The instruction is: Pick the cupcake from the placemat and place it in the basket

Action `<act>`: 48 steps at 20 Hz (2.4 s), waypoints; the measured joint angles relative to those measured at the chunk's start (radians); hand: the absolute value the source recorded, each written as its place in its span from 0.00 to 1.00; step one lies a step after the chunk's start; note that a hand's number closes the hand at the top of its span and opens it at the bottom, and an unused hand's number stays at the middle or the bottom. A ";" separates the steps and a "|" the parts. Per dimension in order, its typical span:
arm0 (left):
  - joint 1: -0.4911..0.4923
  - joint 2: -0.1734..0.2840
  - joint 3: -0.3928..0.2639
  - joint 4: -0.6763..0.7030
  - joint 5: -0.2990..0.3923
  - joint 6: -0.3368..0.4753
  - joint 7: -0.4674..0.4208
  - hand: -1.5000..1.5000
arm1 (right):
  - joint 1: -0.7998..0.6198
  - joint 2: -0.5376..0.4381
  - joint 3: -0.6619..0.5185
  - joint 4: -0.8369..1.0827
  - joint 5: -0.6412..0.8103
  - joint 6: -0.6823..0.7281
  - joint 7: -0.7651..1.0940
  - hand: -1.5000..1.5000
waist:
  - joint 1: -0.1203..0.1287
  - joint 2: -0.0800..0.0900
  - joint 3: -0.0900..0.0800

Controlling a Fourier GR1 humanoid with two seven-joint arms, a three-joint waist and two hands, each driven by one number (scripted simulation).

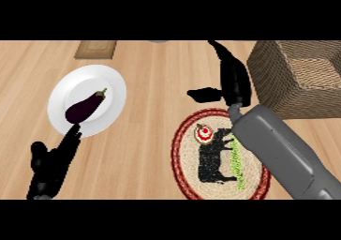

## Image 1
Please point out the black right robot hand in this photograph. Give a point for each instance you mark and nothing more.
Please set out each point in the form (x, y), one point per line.
(233, 81)

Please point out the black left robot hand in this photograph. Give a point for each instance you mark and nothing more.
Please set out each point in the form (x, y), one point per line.
(53, 168)

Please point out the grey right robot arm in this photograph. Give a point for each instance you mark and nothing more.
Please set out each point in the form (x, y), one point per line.
(283, 153)

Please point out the brown wicker basket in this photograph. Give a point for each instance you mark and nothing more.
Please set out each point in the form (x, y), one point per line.
(301, 79)

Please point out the red and white cupcake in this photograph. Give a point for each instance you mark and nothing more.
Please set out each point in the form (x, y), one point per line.
(202, 133)

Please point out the round woven placemat red rim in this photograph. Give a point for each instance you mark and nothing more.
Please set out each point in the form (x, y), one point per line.
(209, 175)

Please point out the dark purple eggplant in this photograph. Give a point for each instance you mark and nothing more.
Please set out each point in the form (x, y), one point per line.
(84, 108)

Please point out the grey object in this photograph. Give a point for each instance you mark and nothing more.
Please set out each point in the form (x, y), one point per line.
(158, 41)

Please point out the white round plate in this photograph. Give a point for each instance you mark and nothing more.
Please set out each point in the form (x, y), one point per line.
(86, 100)

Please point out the brown wooden block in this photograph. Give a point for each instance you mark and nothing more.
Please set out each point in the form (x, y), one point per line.
(95, 49)

